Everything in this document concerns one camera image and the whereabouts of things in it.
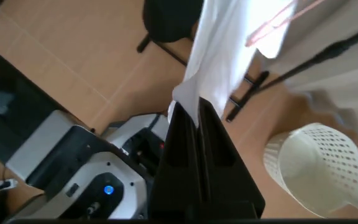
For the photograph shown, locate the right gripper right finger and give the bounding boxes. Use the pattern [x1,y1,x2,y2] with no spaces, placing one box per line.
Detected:
[198,96,266,218]

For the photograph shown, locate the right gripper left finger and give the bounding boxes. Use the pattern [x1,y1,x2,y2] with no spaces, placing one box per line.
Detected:
[149,101,203,218]

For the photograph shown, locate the white garment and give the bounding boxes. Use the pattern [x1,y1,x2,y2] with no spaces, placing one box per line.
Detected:
[167,0,298,128]

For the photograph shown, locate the pink clothes hanger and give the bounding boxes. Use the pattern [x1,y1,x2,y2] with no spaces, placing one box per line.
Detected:
[245,0,326,48]

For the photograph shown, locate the black shorts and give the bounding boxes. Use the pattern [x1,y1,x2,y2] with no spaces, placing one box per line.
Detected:
[142,0,204,44]

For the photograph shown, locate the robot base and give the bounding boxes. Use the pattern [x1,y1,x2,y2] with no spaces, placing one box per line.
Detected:
[0,49,171,224]

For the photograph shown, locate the white laundry basket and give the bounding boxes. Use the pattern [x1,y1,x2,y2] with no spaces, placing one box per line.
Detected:
[262,122,358,219]

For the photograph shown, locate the black clothes rack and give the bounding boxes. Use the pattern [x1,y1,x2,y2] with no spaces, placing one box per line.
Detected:
[136,22,358,123]

